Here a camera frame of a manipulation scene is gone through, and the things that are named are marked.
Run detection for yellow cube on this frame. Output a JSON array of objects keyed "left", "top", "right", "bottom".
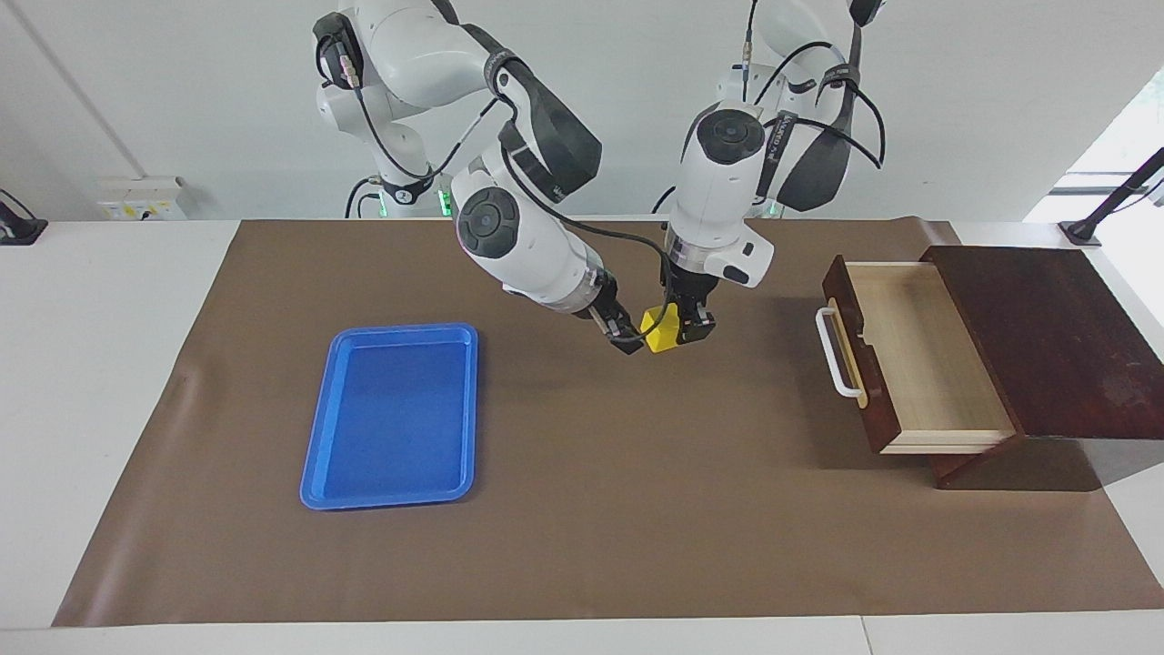
[{"left": 640, "top": 303, "right": 683, "bottom": 354}]

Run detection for white drawer handle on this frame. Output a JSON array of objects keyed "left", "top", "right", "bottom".
[{"left": 816, "top": 307, "right": 865, "bottom": 399}]

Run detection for wooden drawer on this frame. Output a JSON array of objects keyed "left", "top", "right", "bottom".
[{"left": 816, "top": 257, "right": 1018, "bottom": 456}]

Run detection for dark wooden drawer cabinet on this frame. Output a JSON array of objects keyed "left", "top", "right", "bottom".
[{"left": 918, "top": 244, "right": 1164, "bottom": 492}]

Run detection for brown table mat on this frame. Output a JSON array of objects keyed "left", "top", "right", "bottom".
[{"left": 52, "top": 217, "right": 1164, "bottom": 629}]

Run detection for blue plastic tray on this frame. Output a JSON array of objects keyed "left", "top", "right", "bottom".
[{"left": 299, "top": 322, "right": 480, "bottom": 511}]

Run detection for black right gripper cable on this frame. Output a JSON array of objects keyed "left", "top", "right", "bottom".
[{"left": 500, "top": 146, "right": 678, "bottom": 351}]

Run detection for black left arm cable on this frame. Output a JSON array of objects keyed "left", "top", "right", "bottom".
[{"left": 741, "top": 0, "right": 888, "bottom": 172}]

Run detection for black right base cable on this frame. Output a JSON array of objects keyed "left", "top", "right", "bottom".
[{"left": 344, "top": 176, "right": 381, "bottom": 219}]

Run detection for black camera stand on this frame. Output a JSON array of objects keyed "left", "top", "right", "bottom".
[{"left": 1059, "top": 146, "right": 1164, "bottom": 248}]

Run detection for white wall socket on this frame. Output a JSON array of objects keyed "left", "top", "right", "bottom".
[{"left": 95, "top": 176, "right": 187, "bottom": 222}]

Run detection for black clamp mount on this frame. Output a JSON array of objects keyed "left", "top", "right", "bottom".
[{"left": 0, "top": 189, "right": 48, "bottom": 247}]

